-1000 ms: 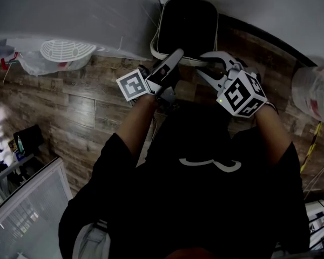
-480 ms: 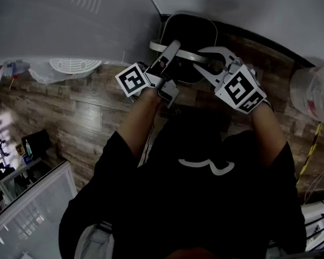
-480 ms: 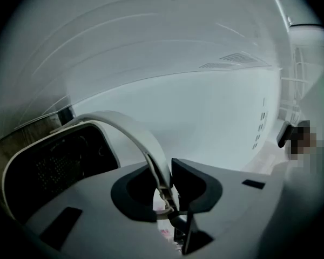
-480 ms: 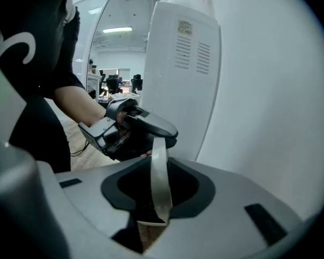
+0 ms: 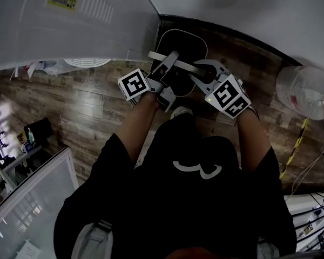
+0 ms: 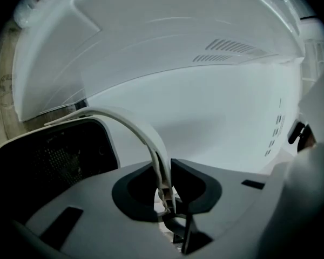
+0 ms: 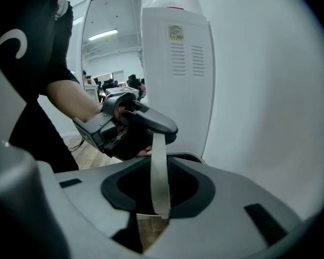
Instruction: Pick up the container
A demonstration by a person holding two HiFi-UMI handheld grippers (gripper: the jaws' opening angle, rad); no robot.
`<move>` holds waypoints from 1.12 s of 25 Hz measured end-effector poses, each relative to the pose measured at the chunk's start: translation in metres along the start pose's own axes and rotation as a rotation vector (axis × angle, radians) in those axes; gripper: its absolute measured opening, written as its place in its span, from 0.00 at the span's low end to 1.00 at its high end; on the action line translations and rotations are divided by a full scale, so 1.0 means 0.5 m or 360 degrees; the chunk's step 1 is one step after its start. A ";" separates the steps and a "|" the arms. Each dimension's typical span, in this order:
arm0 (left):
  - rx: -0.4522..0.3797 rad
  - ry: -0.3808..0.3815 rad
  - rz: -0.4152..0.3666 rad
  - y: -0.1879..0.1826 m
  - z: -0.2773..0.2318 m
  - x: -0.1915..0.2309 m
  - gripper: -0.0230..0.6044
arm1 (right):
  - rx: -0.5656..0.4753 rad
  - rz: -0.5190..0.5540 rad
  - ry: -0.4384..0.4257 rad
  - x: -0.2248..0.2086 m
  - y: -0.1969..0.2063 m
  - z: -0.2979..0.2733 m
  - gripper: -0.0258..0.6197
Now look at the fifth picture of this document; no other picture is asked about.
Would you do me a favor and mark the white water dispenser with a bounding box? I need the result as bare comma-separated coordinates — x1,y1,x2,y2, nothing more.
0,0,162,73

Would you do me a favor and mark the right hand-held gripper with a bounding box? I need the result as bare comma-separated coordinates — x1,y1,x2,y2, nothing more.
188,59,252,119

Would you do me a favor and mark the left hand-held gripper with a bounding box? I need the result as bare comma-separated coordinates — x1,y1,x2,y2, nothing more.
117,50,180,113

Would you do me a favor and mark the frosted glass partition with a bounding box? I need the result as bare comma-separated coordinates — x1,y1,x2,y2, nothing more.
0,145,79,259

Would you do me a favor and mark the yellow black striped tape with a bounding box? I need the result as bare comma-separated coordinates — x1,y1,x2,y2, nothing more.
279,117,310,180

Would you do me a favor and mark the white floor cable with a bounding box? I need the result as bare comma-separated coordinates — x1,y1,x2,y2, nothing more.
291,133,324,196

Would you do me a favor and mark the bagged water jug red handle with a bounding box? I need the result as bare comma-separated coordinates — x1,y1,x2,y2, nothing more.
275,56,324,121

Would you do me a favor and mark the white shoe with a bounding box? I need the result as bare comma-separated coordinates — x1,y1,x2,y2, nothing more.
169,106,193,120

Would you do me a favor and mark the black printed t-shirt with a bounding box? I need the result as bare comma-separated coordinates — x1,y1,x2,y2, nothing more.
53,113,298,259

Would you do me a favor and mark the person's right forearm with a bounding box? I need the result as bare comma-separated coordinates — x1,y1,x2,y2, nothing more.
236,108,273,174

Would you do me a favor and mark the person's left forearm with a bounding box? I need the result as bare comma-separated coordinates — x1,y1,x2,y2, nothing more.
115,92,160,165

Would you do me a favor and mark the clear water jug red handle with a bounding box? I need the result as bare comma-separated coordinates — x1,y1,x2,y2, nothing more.
10,59,112,78

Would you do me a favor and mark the small black bin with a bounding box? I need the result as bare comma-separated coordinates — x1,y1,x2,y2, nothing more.
23,117,55,148

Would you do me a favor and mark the white shoulder strap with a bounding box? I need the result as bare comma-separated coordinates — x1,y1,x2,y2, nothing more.
72,219,114,259
257,237,280,259

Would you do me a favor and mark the white trash bin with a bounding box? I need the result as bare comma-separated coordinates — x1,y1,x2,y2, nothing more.
147,29,209,98

